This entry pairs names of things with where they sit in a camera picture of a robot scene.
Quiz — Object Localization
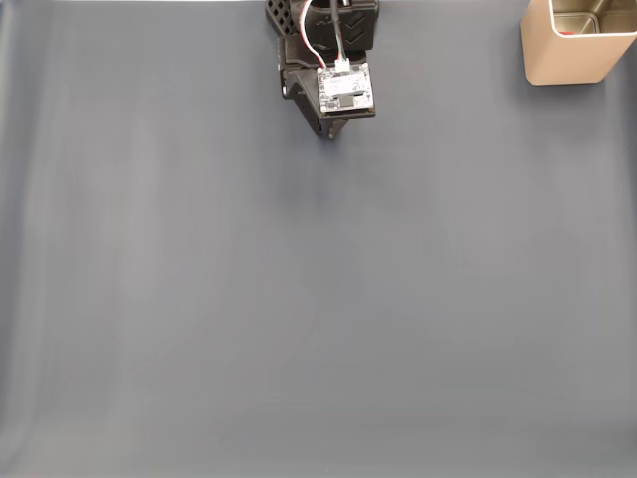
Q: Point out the black camera cable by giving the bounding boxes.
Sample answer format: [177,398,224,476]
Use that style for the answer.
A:
[327,0,351,72]

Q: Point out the dark blue-grey table mat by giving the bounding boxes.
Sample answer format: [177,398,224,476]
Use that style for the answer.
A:
[0,0,637,478]

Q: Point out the beige metal square container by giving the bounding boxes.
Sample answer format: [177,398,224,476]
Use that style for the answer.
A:
[520,0,637,86]

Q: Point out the white red servo cable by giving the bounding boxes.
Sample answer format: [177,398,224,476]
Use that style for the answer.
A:
[300,0,333,71]

